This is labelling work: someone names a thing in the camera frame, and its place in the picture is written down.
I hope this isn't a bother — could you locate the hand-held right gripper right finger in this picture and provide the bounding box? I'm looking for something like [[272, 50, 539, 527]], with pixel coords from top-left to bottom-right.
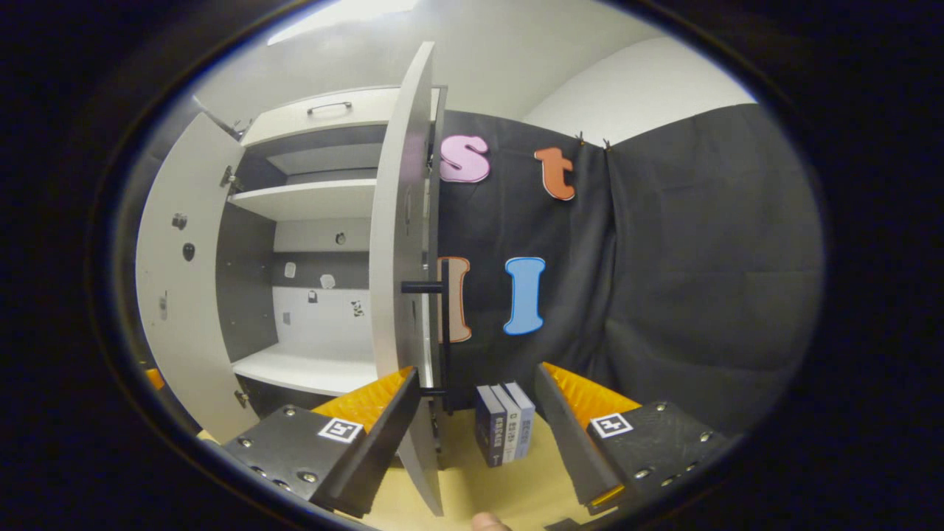
[[534, 362, 732, 516]]

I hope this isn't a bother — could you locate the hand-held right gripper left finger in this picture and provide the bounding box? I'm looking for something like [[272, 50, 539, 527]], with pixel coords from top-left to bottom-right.
[[221, 367, 422, 519]]

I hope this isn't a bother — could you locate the white cabinet door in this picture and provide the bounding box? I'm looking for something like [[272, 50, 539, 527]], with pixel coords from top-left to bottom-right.
[[369, 42, 451, 517], [135, 111, 276, 445]]

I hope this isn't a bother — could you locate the white and grey cabinet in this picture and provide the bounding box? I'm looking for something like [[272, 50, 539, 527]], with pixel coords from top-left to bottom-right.
[[214, 85, 451, 473]]

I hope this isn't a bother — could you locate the white cabinet shelf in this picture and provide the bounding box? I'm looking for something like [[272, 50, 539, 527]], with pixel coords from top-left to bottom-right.
[[232, 343, 379, 398], [227, 179, 379, 223]]

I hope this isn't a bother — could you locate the white cabinet drawer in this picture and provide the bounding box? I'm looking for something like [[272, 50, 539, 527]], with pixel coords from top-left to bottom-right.
[[240, 85, 448, 149]]

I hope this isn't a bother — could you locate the grey book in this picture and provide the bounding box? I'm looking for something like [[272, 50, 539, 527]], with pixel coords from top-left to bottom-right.
[[490, 383, 524, 465]]

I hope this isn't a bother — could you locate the dark blue book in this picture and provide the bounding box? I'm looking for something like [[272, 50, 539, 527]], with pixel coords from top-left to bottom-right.
[[476, 386, 508, 469]]

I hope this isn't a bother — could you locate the black backdrop cloth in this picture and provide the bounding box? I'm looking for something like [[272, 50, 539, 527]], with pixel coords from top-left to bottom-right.
[[435, 103, 825, 437]]

